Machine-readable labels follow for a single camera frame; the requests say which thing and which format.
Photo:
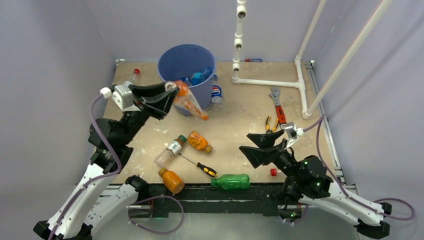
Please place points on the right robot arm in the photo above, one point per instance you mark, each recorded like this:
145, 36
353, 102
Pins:
307, 182

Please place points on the green plastic bottle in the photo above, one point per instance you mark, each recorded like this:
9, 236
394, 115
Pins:
232, 181

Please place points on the orange pouch gold cap bottle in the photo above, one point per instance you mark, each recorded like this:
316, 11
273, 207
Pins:
199, 142

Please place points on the white PVC pipe frame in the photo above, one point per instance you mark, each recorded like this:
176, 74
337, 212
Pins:
306, 109

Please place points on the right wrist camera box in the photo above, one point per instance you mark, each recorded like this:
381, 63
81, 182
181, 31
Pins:
293, 133

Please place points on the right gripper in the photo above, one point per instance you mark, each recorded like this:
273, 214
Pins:
258, 155

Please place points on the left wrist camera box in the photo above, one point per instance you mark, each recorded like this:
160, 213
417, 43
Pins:
121, 95

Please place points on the orange juice bottle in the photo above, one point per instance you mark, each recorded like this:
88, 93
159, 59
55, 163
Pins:
171, 180

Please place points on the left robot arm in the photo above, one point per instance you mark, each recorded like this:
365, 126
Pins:
83, 215

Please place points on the small Pepsi bottle by bin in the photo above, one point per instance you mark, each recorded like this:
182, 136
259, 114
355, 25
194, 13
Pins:
217, 93

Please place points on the red blue screwdriver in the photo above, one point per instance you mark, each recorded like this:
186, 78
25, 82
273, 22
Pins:
252, 60

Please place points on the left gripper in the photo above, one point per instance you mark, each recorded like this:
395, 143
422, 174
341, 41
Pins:
157, 105

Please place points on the crushed blue label bottle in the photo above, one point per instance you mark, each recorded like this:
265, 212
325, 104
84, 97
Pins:
200, 76

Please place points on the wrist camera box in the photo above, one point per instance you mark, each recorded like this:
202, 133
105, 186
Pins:
121, 95
293, 133

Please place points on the blue plastic bin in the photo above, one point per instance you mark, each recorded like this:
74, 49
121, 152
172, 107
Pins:
184, 60

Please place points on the green cap tea bottle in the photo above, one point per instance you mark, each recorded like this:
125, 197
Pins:
170, 152

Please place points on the large Pepsi bottle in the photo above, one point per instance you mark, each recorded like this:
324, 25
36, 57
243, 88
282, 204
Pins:
187, 81

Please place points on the black yellow screwdriver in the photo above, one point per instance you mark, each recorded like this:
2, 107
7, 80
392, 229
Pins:
206, 169

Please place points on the red handled adjustable wrench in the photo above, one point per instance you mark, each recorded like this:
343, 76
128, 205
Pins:
275, 96

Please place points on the yellow handled pliers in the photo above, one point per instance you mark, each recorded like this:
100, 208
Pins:
271, 127

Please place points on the orange floral label bottle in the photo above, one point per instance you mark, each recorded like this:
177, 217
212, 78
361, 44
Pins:
185, 99

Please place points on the red cap clear bottle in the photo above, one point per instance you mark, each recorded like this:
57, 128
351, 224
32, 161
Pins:
273, 172

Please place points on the red label clear bottle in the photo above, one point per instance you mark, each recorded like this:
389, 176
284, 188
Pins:
132, 78

